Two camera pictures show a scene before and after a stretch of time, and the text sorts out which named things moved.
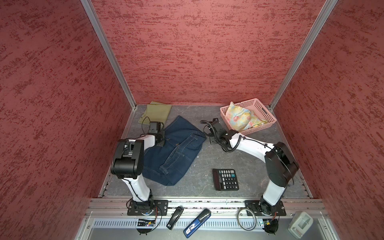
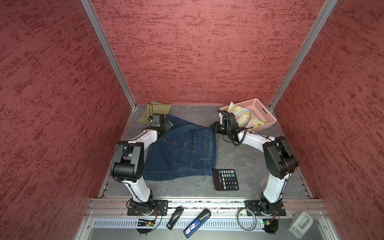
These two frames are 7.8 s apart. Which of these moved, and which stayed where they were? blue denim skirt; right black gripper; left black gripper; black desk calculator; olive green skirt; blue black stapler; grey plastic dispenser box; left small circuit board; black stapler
Moved: left black gripper; blue denim skirt; right black gripper
Stayed: blue black stapler; black desk calculator; left small circuit board; olive green skirt; black stapler; grey plastic dispenser box
